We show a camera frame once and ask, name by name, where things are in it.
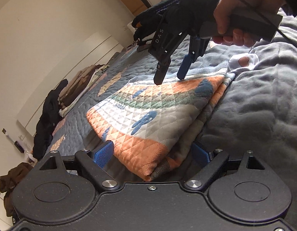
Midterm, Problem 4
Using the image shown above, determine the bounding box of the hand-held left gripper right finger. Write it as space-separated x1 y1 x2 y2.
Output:
183 142 271 193

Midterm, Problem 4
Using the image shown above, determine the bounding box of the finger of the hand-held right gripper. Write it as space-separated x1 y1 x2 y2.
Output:
177 36 209 80
154 60 172 85

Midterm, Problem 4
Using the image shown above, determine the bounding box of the stack of folded brown clothes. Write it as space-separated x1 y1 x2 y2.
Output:
58 64 110 118

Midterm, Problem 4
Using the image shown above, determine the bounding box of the white bed headboard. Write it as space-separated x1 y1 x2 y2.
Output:
17 35 121 127

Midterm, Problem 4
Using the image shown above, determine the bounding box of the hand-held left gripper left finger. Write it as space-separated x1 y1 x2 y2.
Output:
34 140 120 193

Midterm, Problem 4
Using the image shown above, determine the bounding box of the brown jacket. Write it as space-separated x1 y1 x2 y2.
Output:
0 162 34 218

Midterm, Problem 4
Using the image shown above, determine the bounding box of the black jacket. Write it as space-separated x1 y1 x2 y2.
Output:
33 79 69 160

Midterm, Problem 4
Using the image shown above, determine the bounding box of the grey printed bed quilt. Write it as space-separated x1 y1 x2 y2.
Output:
51 12 297 176

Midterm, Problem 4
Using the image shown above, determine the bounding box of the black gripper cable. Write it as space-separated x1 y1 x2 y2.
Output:
225 0 297 46

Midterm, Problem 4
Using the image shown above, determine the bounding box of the black hairbrush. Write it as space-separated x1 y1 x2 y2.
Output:
13 138 25 153

